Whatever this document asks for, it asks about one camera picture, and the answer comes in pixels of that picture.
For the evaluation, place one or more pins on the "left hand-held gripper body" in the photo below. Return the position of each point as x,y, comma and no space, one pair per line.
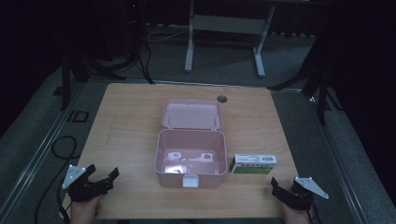
81,189

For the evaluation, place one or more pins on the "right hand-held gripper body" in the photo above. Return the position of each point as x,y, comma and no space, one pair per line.
301,195

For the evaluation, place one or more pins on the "green and white carton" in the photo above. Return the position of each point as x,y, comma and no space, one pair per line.
252,163

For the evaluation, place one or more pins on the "pink plastic storage box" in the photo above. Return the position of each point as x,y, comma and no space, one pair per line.
190,146

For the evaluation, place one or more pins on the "person's right hand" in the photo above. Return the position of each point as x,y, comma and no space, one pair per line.
295,215

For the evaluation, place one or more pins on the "person's left hand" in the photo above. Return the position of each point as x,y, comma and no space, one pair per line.
83,212

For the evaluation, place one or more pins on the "black metal stand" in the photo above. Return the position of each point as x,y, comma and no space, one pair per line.
66,81
320,90

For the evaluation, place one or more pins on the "grey table grommet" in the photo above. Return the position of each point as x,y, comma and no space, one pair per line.
222,99

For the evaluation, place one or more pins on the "white metal desk frame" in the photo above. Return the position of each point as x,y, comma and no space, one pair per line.
227,24

